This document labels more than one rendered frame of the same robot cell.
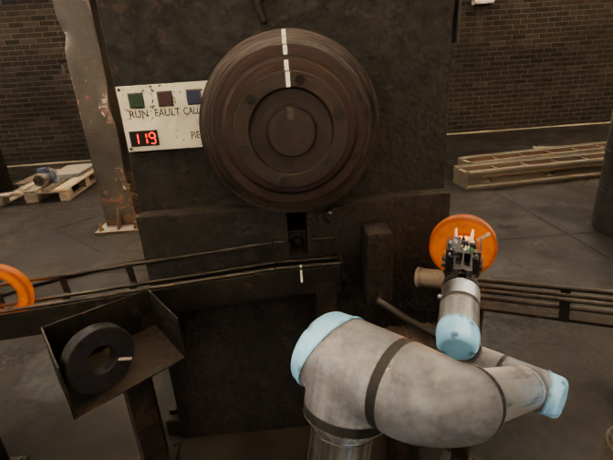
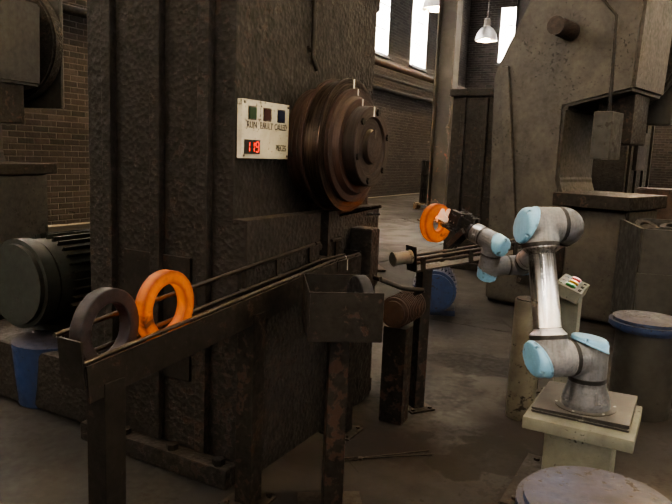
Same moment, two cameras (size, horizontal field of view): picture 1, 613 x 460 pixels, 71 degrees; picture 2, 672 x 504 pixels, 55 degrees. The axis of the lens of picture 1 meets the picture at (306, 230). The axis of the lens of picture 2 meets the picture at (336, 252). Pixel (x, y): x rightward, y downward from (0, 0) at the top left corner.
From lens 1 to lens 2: 2.06 m
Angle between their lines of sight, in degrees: 58
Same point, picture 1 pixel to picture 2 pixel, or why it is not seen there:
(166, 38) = (267, 66)
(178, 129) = (270, 141)
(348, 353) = (552, 211)
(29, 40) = not seen: outside the picture
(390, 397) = (574, 217)
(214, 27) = (290, 66)
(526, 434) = not seen: hidden behind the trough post
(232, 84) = (338, 110)
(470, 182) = not seen: hidden behind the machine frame
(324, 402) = (551, 233)
